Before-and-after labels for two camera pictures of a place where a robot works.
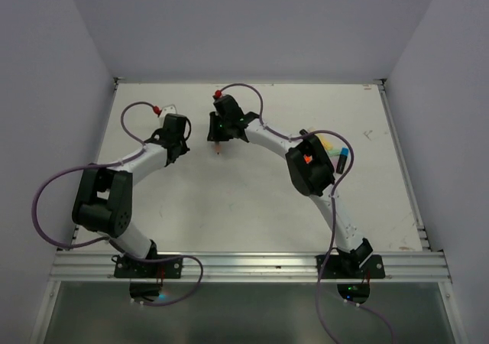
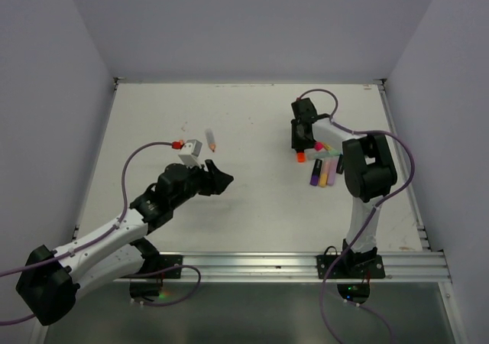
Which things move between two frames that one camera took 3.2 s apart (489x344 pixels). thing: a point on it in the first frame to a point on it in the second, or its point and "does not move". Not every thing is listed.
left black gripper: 184,147 to 215,182
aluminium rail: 79,267 does not move
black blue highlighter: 343,157 does not move
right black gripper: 214,134 to 296,141
